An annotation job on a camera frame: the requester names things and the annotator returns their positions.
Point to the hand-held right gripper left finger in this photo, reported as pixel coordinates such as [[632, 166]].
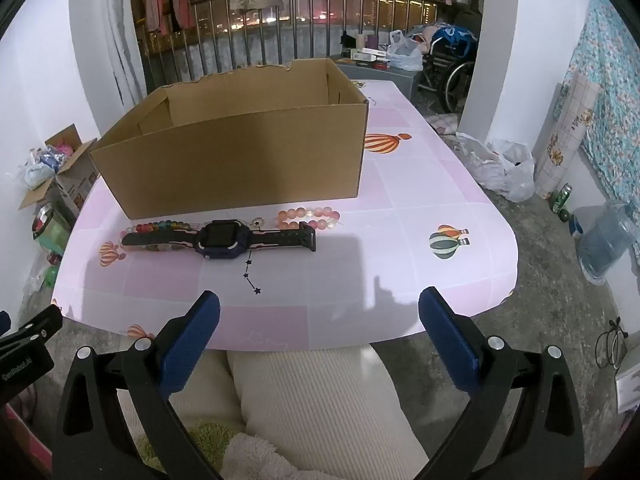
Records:
[[187, 345]]

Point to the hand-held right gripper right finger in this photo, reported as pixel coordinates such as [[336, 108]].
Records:
[[450, 340]]

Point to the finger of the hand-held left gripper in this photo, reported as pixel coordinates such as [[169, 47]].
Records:
[[35, 330]]

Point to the dark blue smartwatch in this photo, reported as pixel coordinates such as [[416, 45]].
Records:
[[215, 237]]

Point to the brown cardboard box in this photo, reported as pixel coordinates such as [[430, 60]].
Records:
[[225, 165]]

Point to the green fluffy cloth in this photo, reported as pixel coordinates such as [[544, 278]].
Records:
[[200, 442]]

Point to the green packaging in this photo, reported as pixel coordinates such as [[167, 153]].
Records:
[[52, 232]]

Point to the pink balloon-print tablecloth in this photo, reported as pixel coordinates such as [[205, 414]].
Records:
[[350, 260]]

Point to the person's legs cream pants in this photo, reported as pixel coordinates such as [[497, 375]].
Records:
[[320, 400]]

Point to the open printed cardboard box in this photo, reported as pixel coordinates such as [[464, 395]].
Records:
[[70, 180]]

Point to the crumpled white plastic bags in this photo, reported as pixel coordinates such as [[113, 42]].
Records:
[[500, 165]]

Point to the large water bottle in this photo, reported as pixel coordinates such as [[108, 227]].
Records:
[[607, 240]]

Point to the rolled printed mat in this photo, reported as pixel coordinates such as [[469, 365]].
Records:
[[570, 130]]

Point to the grey cabinet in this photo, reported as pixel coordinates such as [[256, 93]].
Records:
[[395, 80]]

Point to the blue bag pile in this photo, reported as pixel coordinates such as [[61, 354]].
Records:
[[452, 67]]

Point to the white plastic bag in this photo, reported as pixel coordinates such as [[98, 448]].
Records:
[[405, 52]]

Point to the floral sheet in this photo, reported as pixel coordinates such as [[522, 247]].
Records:
[[615, 85]]

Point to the white curtain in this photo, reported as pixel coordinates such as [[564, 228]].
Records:
[[120, 30]]

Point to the metal balcony railing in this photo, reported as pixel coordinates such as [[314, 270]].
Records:
[[310, 15]]

